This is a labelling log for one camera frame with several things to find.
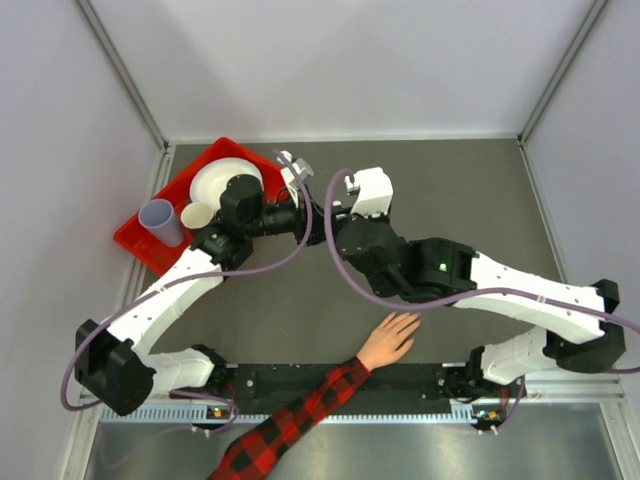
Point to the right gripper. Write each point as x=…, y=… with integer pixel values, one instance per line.
x=338, y=218

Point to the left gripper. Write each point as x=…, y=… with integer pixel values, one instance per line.
x=318, y=229

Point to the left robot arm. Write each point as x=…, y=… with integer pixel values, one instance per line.
x=114, y=360

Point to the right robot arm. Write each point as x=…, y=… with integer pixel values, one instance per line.
x=573, y=328

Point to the red plaid sleeve forearm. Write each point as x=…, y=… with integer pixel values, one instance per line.
x=254, y=455

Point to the mannequin hand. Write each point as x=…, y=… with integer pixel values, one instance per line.
x=389, y=341

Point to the cream paper cup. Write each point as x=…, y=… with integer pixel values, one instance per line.
x=196, y=215

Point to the lilac plastic cup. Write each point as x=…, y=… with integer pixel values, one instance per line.
x=159, y=218

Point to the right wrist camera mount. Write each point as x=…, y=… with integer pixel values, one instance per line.
x=373, y=190

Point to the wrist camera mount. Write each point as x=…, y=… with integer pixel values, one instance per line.
x=373, y=190
x=294, y=173

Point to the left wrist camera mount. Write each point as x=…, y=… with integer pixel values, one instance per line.
x=294, y=173

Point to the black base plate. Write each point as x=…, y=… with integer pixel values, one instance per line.
x=253, y=382

